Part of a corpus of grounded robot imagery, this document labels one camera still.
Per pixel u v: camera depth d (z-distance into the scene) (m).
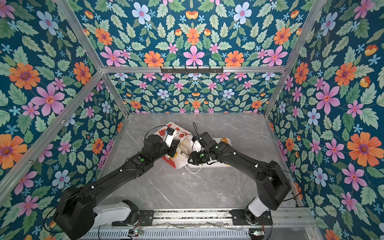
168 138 0.69
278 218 0.74
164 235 0.77
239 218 0.73
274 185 0.43
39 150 0.57
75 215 0.40
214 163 0.68
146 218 0.74
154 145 0.61
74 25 0.73
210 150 0.63
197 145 0.75
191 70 0.92
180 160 0.90
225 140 1.01
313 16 0.71
